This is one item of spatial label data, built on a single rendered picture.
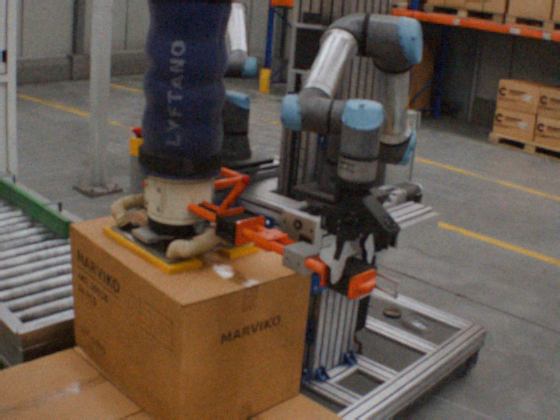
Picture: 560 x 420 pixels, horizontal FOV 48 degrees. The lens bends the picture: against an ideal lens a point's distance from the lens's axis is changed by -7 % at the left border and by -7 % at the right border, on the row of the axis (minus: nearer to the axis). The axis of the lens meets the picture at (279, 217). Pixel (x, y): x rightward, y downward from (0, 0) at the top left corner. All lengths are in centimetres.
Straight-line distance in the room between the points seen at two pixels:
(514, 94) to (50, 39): 766
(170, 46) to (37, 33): 1025
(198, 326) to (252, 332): 18
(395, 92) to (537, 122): 706
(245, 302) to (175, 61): 60
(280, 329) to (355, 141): 64
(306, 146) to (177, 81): 72
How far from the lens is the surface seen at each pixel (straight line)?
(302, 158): 222
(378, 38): 168
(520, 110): 888
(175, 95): 162
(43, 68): 1177
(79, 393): 190
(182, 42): 161
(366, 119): 126
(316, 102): 139
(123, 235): 181
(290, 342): 178
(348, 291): 133
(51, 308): 237
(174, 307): 152
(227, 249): 175
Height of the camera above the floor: 161
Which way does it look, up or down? 19 degrees down
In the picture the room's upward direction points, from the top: 5 degrees clockwise
